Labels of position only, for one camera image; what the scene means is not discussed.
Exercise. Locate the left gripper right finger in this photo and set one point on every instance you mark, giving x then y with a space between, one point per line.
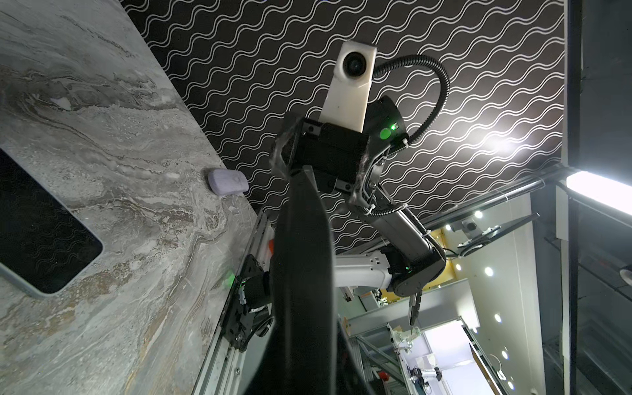
348 378

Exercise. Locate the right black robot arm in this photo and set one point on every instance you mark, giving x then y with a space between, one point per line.
409 261

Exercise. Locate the light teal phone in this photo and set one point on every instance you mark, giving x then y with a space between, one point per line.
43 245

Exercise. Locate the grey cloth on table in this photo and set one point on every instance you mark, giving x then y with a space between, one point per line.
224 182

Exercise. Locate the black phone screen up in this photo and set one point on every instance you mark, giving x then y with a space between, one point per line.
304 335

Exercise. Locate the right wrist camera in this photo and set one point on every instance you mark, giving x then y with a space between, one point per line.
347 98

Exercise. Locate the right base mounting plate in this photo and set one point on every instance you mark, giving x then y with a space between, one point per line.
248 313

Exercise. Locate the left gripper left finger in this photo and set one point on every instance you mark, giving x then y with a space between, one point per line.
265 377

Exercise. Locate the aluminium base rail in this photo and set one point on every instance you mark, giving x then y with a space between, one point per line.
222 369

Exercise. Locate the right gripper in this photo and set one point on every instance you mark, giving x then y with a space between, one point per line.
341 159

